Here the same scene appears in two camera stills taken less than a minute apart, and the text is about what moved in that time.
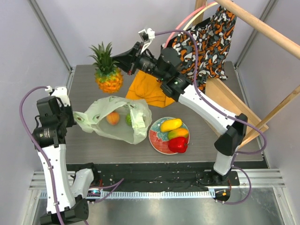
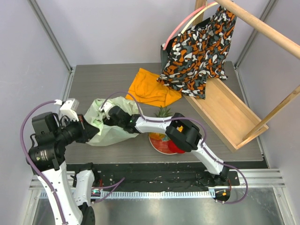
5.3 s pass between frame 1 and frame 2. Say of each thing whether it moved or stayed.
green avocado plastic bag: moved
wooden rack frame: stayed
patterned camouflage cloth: stayed
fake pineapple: moved
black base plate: stayed
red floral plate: stayed
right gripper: moved
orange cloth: stayed
